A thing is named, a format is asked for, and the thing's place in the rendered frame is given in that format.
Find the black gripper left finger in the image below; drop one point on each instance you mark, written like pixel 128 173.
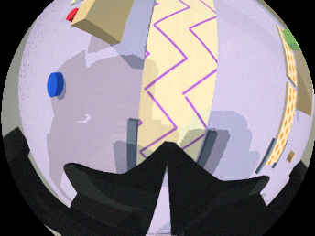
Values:
pixel 136 190

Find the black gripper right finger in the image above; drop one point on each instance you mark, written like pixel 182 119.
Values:
pixel 194 193

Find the tan open-top rectangular tray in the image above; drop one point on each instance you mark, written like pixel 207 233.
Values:
pixel 106 19

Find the orange cube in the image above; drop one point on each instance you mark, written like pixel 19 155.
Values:
pixel 290 156

